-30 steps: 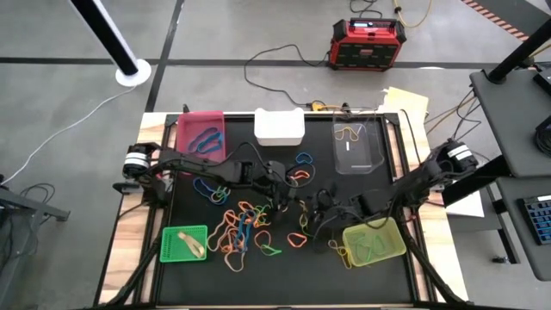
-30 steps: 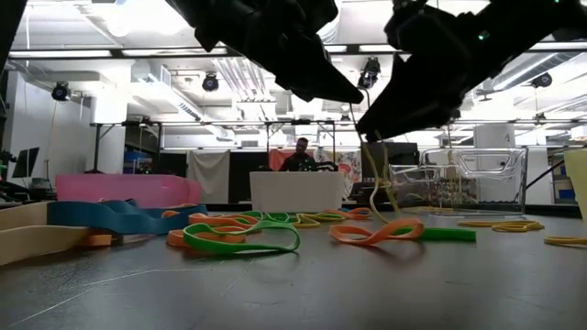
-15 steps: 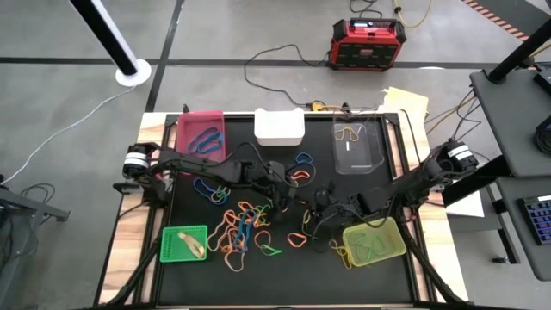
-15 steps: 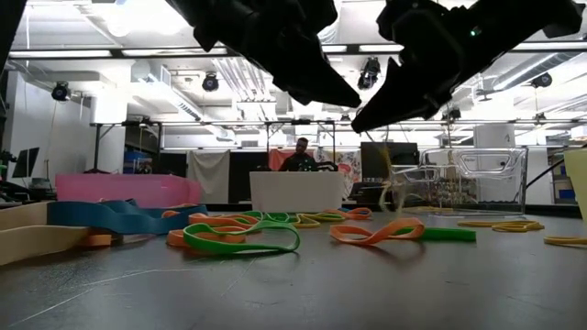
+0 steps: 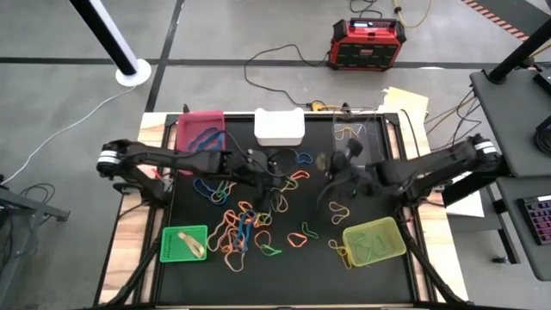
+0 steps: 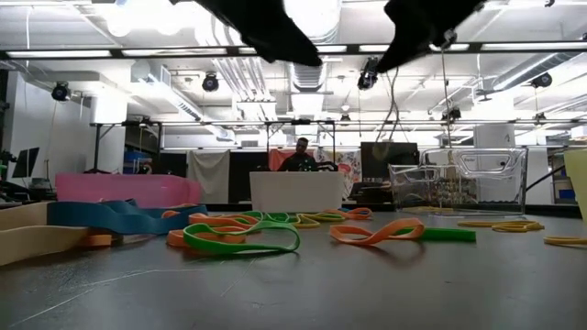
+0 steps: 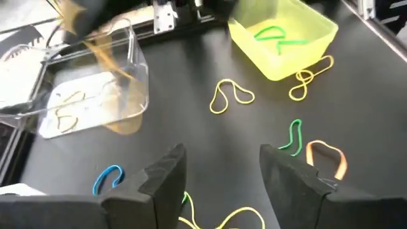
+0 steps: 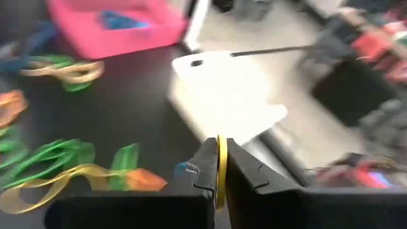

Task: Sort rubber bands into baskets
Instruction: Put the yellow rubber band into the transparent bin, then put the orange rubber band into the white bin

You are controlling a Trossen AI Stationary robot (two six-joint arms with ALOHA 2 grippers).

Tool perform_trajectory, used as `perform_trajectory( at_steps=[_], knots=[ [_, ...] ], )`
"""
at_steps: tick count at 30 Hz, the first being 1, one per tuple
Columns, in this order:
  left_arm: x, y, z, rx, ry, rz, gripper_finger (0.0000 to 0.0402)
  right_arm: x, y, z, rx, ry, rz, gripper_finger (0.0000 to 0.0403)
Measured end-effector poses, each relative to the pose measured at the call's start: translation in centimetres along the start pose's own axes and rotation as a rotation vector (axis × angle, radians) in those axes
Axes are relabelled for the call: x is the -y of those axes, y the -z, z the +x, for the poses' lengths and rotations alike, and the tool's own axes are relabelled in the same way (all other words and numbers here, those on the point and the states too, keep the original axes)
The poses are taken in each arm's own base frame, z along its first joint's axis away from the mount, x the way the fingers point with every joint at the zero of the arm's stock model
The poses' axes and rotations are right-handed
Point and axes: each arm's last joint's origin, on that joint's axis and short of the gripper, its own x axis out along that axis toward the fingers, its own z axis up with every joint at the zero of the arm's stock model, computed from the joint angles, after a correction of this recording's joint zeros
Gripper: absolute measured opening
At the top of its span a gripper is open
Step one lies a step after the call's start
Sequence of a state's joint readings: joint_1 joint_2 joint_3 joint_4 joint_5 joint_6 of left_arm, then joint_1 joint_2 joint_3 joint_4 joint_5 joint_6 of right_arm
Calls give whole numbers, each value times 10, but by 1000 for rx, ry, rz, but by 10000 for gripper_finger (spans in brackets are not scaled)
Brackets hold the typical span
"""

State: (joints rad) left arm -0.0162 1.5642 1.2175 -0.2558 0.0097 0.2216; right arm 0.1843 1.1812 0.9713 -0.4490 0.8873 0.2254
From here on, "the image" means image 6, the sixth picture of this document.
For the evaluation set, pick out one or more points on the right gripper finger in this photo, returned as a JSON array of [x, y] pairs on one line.
[[410, 46]]

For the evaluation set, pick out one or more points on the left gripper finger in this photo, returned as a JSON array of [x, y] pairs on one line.
[[280, 46]]

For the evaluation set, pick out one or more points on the white plastic basket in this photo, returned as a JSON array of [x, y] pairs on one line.
[[298, 192]]

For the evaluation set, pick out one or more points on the wide blue rubber band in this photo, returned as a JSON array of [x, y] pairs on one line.
[[124, 222]]

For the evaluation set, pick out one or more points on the green rubber band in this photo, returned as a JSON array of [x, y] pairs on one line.
[[266, 215], [220, 248], [449, 234]]

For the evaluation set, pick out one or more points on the small orange rubber band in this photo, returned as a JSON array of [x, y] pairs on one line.
[[355, 213]]

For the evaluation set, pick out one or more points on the wide cream rubber band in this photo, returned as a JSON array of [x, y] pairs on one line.
[[36, 243]]

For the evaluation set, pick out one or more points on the black ceiling spotlight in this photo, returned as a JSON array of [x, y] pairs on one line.
[[60, 91], [210, 83], [369, 75], [541, 80]]

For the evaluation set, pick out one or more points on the orange hanging cloth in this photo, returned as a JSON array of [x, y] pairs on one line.
[[275, 158]]

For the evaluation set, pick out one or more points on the large black monitor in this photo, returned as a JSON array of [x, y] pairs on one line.
[[385, 158]]

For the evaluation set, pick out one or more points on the person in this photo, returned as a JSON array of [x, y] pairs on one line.
[[298, 162]]

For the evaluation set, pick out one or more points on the white round column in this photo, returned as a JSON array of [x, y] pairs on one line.
[[493, 135]]

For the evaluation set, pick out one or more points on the patterned hanging cloth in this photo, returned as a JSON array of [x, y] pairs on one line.
[[351, 174]]

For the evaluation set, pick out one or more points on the clear plastic basket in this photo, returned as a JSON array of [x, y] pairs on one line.
[[458, 183]]

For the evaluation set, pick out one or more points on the grey hanging cloth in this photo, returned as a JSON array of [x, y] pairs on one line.
[[208, 174]]

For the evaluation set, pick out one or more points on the blue storage bin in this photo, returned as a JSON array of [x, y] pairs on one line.
[[133, 160]]

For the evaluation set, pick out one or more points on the pink plastic basket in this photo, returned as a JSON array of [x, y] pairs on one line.
[[128, 190]]

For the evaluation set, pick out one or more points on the yellow plastic basket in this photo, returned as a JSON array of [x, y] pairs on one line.
[[578, 183]]

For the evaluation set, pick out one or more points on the black table mat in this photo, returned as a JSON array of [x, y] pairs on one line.
[[321, 293]]

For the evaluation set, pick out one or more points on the silver ventilation duct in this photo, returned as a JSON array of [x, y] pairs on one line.
[[309, 78]]

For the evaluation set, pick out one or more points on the black metal table frame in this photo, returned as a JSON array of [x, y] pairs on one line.
[[550, 211]]

